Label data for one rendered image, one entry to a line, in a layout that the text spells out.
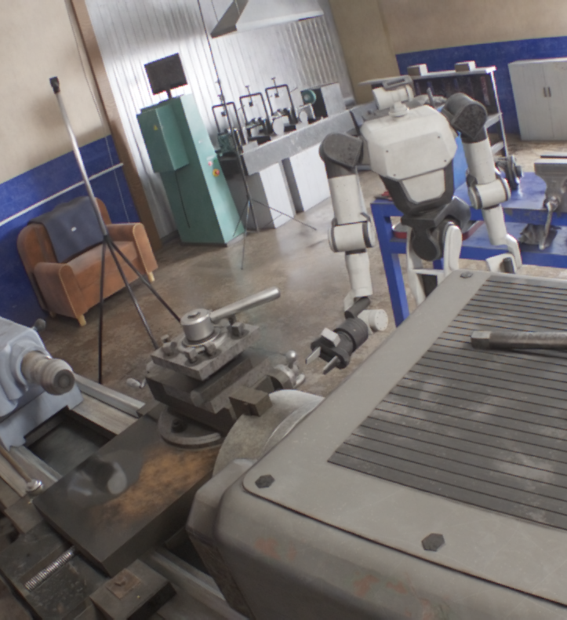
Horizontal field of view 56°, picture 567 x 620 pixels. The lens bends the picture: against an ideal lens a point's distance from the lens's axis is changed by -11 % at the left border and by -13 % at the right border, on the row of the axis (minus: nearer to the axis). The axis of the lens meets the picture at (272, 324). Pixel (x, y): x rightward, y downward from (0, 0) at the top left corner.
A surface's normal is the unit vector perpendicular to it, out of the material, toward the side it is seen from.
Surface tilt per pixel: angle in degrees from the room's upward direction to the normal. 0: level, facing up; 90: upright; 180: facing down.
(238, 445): 29
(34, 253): 90
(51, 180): 90
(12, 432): 90
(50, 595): 0
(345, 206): 74
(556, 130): 90
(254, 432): 18
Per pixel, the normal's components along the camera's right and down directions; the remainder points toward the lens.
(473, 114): 0.00, 0.54
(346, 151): 0.00, 0.18
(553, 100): -0.64, 0.49
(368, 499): -0.26, -0.86
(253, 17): 0.68, 0.00
